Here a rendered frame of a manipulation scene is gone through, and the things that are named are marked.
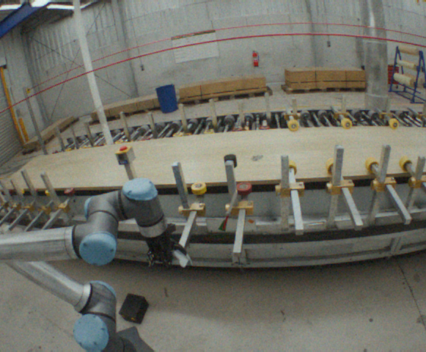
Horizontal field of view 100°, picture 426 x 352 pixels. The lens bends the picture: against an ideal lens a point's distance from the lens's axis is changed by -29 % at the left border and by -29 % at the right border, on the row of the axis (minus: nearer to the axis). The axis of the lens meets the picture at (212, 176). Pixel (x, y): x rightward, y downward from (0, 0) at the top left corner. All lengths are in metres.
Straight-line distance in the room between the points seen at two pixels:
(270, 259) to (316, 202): 0.61
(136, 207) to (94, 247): 0.18
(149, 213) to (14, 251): 0.42
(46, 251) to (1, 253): 0.17
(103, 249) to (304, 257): 1.55
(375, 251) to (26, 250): 2.07
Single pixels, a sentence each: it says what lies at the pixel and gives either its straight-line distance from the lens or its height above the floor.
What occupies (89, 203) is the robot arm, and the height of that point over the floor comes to 1.29.
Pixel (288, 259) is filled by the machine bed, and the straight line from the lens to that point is 1.90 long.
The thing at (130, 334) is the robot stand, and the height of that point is 0.60.
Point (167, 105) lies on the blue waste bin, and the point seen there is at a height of 0.22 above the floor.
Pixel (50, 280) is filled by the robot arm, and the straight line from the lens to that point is 1.03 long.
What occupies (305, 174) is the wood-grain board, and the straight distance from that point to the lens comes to 1.41.
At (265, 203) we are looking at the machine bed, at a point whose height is 0.72.
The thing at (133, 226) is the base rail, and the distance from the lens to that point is 1.58.
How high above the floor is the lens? 1.63
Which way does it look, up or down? 30 degrees down
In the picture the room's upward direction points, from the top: 10 degrees counter-clockwise
